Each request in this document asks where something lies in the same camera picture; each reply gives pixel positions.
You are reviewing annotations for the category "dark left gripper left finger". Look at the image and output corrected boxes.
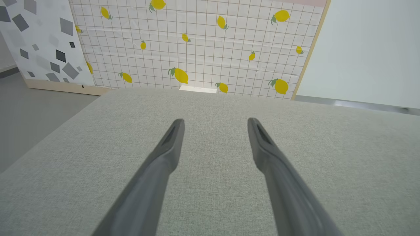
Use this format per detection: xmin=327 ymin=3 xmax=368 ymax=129
xmin=92 ymin=118 xmax=186 ymax=236

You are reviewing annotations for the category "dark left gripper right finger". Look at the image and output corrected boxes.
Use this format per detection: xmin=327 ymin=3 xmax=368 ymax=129
xmin=247 ymin=118 xmax=344 ymax=236

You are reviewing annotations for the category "grey fabric sofa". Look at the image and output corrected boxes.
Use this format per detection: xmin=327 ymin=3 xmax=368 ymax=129
xmin=0 ymin=87 xmax=420 ymax=236

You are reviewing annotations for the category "white box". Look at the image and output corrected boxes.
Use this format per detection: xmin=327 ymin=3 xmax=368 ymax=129
xmin=179 ymin=85 xmax=217 ymax=94

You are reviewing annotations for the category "lemon print grid panel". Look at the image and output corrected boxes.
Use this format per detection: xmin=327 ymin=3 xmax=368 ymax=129
xmin=68 ymin=0 xmax=332 ymax=101

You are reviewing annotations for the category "grey geometric print panel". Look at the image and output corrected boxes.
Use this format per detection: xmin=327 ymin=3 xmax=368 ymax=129
xmin=0 ymin=0 xmax=111 ymax=96

